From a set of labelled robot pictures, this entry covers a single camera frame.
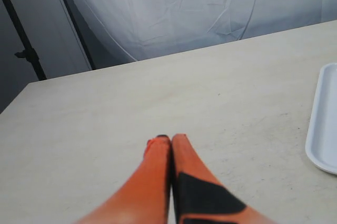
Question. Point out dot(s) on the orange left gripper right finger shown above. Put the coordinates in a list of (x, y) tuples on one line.
[(198, 195)]

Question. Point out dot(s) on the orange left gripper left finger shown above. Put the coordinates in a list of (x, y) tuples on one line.
[(145, 196)]

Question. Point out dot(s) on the white plastic tray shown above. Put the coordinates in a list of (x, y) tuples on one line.
[(320, 145)]

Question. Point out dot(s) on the white backdrop cloth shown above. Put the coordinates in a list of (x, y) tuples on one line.
[(136, 30)]

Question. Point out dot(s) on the black stand pole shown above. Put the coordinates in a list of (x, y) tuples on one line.
[(28, 53)]

